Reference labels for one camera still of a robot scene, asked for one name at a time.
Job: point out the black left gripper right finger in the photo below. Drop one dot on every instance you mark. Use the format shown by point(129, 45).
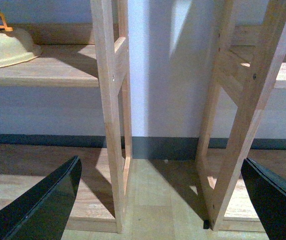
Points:
point(267, 193)

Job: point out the cream plastic basin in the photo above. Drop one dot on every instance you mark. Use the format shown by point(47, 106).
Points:
point(17, 47)

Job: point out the right wooden shelf unit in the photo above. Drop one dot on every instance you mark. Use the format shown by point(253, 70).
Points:
point(250, 90)

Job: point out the left wooden shelf unit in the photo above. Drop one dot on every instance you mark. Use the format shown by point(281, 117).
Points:
point(76, 56)

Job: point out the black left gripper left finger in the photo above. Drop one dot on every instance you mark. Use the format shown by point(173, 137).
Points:
point(42, 212)

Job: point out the wooden shelf unit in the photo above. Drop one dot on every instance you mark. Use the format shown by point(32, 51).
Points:
point(76, 56)
point(250, 90)

